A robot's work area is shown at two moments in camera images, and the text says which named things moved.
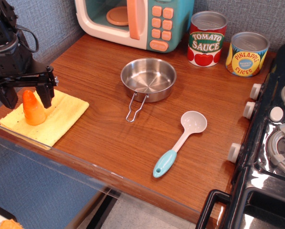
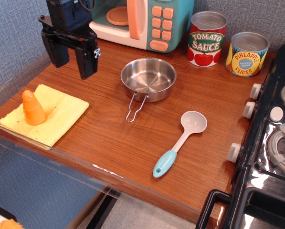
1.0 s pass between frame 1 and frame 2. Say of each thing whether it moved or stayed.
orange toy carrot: stayed
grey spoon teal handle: stayed
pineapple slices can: stayed
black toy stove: stayed
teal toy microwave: stayed
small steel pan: stayed
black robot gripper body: moved
